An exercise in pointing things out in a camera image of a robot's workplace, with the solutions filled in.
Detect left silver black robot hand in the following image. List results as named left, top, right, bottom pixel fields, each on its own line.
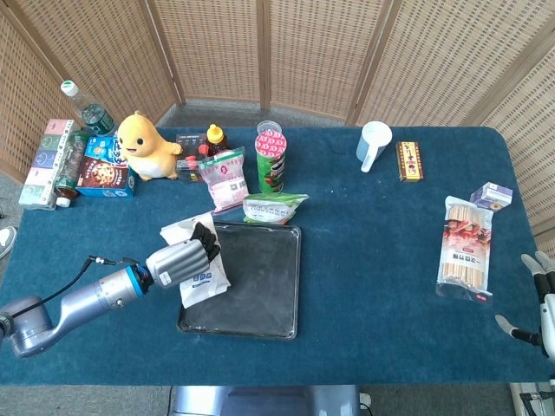
left=146, top=222, right=221, bottom=289

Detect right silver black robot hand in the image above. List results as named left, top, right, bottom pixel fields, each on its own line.
left=494, top=250, right=555, bottom=356

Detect white snack packet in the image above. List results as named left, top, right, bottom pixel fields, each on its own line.
left=159, top=211, right=232, bottom=309

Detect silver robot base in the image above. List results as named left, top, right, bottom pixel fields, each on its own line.
left=168, top=384, right=362, bottom=416

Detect black metal tray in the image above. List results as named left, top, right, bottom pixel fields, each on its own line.
left=176, top=221, right=302, bottom=340

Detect pink snack pouch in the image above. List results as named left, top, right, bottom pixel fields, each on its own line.
left=198, top=146, right=251, bottom=217

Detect green snack pouch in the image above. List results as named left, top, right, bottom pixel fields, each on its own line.
left=242, top=192, right=310, bottom=226

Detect yellow dinosaur plush toy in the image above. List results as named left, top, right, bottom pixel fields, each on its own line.
left=117, top=110, right=184, bottom=182

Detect blue cookie box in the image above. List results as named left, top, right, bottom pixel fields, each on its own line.
left=75, top=135, right=136, bottom=199

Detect black box red parts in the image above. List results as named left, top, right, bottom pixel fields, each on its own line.
left=175, top=133, right=209, bottom=183

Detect small purple white box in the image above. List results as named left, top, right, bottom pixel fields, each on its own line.
left=469, top=181, right=514, bottom=212

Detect honey bottle yellow cap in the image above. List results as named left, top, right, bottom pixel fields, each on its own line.
left=205, top=124, right=230, bottom=158

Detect green chips can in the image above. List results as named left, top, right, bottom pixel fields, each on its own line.
left=254, top=131, right=288, bottom=193

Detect dark green bottle white cap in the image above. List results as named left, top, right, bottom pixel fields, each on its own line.
left=54, top=129, right=90, bottom=208

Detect pastel tissue pack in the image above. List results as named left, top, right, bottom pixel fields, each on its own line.
left=18, top=119, right=75, bottom=211

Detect clear water bottle white cap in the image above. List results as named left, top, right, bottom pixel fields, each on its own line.
left=60, top=80, right=118, bottom=138

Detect blue table cloth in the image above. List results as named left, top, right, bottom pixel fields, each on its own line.
left=0, top=126, right=555, bottom=387

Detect red yellow snack box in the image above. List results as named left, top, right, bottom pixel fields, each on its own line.
left=395, top=140, right=425, bottom=183

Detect white measuring jug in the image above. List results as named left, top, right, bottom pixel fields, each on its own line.
left=356, top=120, right=394, bottom=173

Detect wicker folding screen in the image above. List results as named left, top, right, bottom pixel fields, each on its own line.
left=0, top=0, right=555, bottom=244

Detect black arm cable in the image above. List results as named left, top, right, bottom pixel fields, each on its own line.
left=36, top=255, right=140, bottom=305

